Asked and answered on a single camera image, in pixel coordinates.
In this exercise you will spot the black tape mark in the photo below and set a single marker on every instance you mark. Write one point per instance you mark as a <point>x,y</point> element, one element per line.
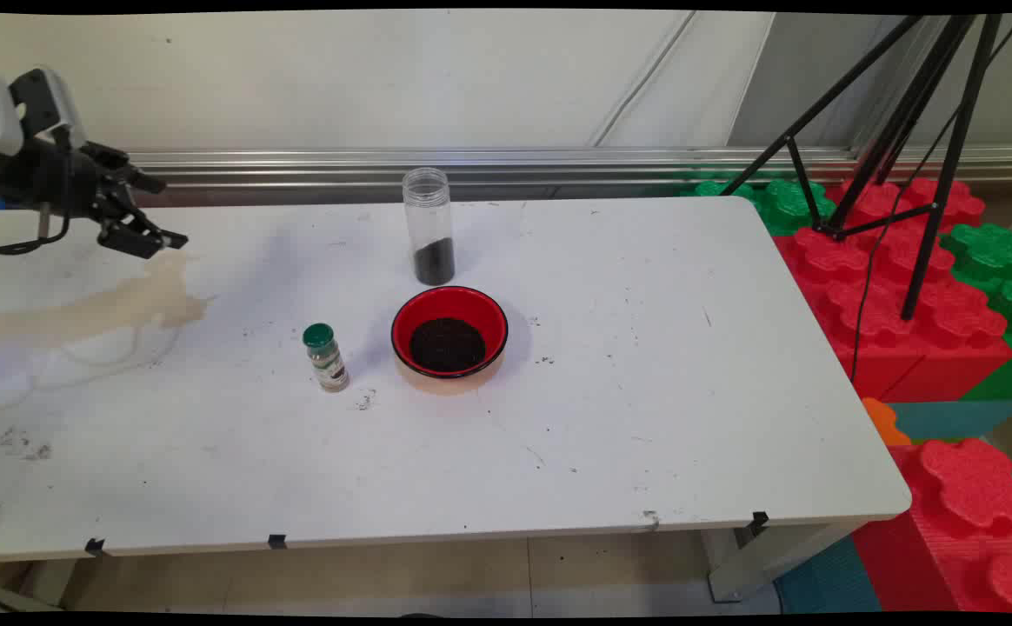
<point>759,522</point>
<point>276,542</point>
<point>95,547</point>

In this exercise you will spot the red bowl with black rim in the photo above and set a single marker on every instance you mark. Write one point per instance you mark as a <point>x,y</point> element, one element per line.
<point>449,304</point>

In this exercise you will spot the red studded foam block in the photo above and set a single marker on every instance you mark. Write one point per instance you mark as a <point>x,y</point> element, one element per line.
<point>975,487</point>
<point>888,348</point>

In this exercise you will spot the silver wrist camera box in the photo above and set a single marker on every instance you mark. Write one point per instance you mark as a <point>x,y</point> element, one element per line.
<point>63,104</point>

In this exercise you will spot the orange foam piece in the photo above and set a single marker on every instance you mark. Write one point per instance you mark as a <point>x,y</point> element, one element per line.
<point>884,424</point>

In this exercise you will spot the white table leg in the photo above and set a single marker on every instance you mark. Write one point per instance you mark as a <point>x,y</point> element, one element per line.
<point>749,565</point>

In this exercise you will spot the teal foam mat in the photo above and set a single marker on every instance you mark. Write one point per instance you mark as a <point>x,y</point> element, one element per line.
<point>828,582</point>

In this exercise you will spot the green studded foam block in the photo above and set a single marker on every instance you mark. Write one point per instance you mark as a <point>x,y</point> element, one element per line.
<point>788,204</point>
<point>993,252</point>

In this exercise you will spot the teal foam block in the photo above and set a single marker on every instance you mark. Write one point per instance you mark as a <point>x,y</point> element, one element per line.
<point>949,417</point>

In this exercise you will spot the aluminium wall rail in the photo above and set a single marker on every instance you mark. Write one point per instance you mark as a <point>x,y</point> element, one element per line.
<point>558,161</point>

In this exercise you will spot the spice bottle with green cap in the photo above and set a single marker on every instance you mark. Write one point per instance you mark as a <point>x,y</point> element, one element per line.
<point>329,365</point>

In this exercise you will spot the black tripod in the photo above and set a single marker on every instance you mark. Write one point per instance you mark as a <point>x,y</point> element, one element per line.
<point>829,231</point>

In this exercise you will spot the clear plastic jar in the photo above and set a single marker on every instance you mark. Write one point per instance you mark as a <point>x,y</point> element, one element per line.
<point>428,217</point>

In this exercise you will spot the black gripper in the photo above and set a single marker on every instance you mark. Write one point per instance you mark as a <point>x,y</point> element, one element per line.
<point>45,174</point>

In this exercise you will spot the black seeds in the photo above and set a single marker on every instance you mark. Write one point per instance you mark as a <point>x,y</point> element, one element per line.
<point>434,263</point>
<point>447,345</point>

